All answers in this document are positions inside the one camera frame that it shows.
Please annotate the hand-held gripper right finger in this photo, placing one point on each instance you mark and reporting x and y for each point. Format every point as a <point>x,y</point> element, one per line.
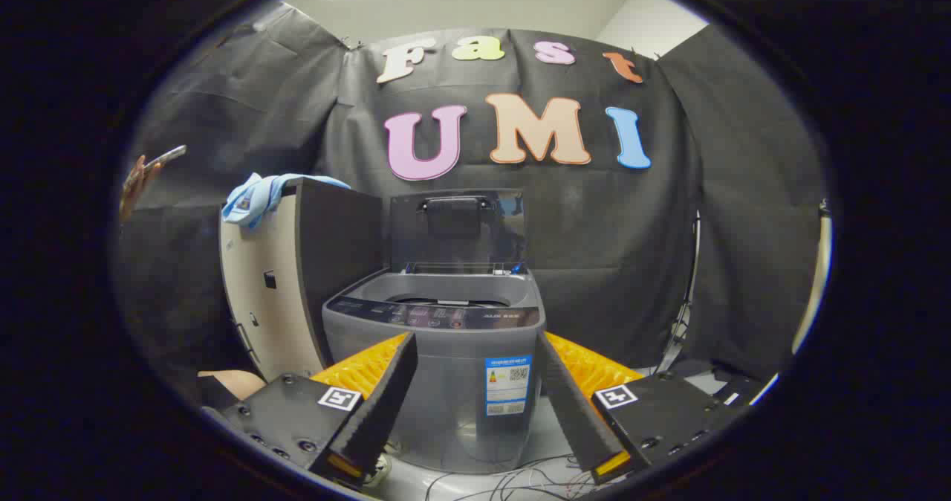
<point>568,404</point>

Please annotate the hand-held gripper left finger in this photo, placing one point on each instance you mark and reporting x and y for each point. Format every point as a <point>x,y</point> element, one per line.
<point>386,389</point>

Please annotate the grey washing machine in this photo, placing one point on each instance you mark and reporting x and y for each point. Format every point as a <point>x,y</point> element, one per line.
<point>461,367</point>

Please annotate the dark washing machine lid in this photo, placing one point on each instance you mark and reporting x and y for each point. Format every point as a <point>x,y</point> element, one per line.
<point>409,233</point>

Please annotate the light blue cloth garment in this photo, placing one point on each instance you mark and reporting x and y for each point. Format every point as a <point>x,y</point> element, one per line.
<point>256,192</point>

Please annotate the beige cabinet with dark sides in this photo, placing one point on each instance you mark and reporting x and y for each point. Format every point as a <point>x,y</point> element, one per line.
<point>334,248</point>

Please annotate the black light stand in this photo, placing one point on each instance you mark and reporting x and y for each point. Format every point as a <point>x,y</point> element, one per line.
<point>687,300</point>

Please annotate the black backdrop cloth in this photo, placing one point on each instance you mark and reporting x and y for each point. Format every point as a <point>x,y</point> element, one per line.
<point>594,226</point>

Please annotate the white pole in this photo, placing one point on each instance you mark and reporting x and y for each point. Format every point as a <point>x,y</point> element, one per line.
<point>817,278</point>

